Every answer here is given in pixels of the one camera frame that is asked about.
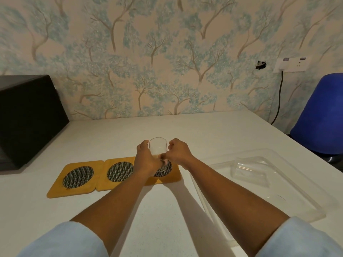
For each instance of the light blue sleeve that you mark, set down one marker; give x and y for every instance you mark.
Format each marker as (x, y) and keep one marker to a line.
(64, 240)
(302, 238)

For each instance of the person's left hand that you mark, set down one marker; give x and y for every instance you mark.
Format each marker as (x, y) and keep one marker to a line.
(144, 160)

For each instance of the clear plastic tray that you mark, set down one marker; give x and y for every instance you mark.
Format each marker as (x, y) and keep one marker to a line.
(294, 190)

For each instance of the light blue right sleeve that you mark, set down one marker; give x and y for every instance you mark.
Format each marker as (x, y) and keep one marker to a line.
(302, 238)

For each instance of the person's right forearm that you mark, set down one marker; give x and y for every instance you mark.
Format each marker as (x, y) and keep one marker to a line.
(230, 200)

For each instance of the person's left forearm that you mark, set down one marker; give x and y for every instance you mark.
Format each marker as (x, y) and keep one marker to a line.
(115, 208)

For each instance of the white wall socket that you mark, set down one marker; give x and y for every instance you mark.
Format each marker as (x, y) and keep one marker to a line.
(292, 64)

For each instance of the person's left thumb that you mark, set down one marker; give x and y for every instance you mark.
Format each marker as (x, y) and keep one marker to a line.
(143, 145)

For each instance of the person's right hand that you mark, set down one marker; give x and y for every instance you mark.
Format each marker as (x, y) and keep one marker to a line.
(180, 155)

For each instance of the light blue left sleeve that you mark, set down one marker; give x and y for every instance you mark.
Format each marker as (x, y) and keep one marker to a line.
(64, 240)

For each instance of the blue chair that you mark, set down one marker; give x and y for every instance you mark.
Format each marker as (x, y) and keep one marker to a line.
(319, 115)

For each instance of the black microwave oven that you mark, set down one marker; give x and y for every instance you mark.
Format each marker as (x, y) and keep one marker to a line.
(29, 117)

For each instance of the person's right thumb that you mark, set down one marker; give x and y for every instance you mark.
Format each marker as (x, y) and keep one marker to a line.
(172, 143)

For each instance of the wooden coaster with mesh circle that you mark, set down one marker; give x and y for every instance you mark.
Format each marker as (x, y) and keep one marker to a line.
(77, 177)
(119, 171)
(171, 175)

